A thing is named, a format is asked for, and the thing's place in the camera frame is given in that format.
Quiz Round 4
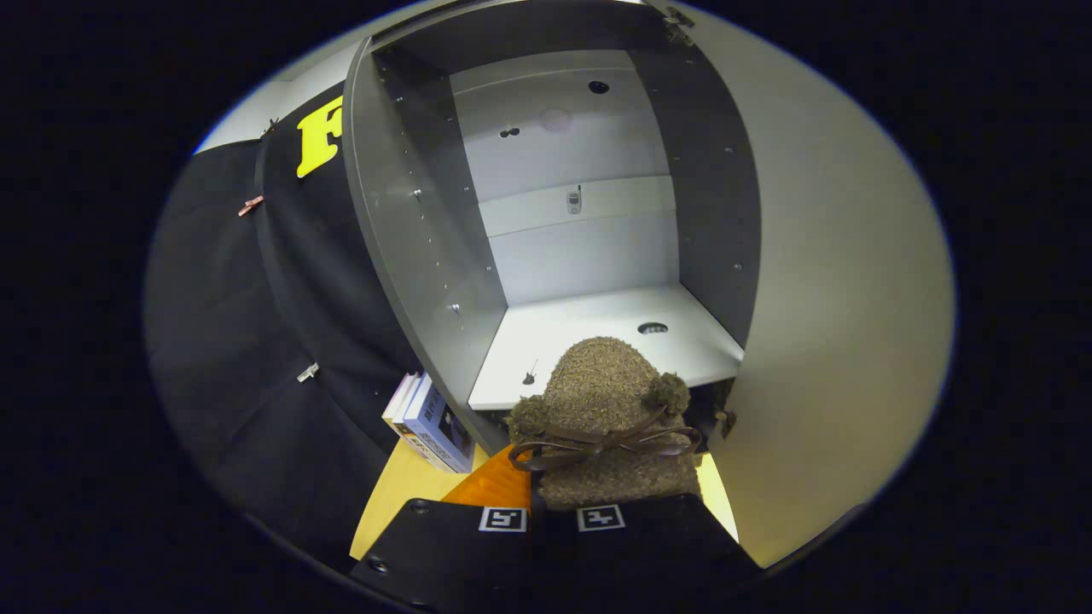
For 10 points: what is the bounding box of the black backdrop cloth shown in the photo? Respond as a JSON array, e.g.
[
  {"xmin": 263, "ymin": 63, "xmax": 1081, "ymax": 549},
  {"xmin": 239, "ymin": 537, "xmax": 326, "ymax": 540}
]
[{"xmin": 143, "ymin": 81, "xmax": 427, "ymax": 572}]

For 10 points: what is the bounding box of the brown fuzzy shoe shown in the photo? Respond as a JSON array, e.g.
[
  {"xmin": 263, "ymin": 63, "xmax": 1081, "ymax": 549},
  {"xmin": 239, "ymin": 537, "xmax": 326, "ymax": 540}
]
[{"xmin": 505, "ymin": 336, "xmax": 705, "ymax": 511}]

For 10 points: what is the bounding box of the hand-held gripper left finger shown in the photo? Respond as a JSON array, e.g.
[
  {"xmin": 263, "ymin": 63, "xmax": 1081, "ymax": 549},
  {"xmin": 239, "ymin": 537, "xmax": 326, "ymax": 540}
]
[{"xmin": 350, "ymin": 443, "xmax": 534, "ymax": 614}]

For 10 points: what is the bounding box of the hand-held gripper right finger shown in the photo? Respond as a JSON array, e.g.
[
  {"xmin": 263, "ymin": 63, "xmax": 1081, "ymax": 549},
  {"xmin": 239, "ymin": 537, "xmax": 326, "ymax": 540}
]
[{"xmin": 533, "ymin": 493, "xmax": 763, "ymax": 614}]

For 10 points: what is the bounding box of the blue book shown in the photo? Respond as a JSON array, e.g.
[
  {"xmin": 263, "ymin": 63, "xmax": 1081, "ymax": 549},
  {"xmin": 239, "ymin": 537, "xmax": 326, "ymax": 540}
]
[{"xmin": 403, "ymin": 379, "xmax": 477, "ymax": 475}]

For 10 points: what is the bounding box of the light grey cabinet shelf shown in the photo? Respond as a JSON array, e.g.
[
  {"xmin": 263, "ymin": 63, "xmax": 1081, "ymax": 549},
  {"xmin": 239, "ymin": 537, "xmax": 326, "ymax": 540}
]
[{"xmin": 468, "ymin": 283, "xmax": 745, "ymax": 412}]

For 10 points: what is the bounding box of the grey shoe cabinet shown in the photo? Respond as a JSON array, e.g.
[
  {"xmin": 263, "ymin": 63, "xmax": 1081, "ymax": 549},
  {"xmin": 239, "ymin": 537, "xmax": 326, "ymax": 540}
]
[{"xmin": 341, "ymin": 0, "xmax": 764, "ymax": 457}]

